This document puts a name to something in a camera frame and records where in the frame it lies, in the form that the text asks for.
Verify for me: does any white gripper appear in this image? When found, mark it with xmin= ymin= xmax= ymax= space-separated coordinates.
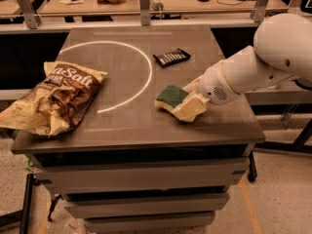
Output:
xmin=173 ymin=60 xmax=240 ymax=122

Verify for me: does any green and yellow sponge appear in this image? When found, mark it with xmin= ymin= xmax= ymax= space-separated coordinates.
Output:
xmin=155 ymin=85 xmax=188 ymax=111

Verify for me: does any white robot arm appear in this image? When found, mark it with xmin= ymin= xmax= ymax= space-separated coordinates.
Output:
xmin=173 ymin=14 xmax=312 ymax=122

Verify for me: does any brown sea salt chip bag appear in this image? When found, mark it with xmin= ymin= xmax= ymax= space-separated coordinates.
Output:
xmin=0 ymin=61 xmax=107 ymax=137

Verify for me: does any black snack bar wrapper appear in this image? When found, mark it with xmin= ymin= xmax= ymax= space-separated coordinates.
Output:
xmin=153 ymin=49 xmax=191 ymax=68

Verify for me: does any grey drawer cabinet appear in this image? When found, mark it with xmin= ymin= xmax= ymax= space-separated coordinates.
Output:
xmin=12 ymin=25 xmax=264 ymax=233

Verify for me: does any white power strip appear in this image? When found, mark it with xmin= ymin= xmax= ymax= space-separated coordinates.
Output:
xmin=149 ymin=0 xmax=163 ymax=11

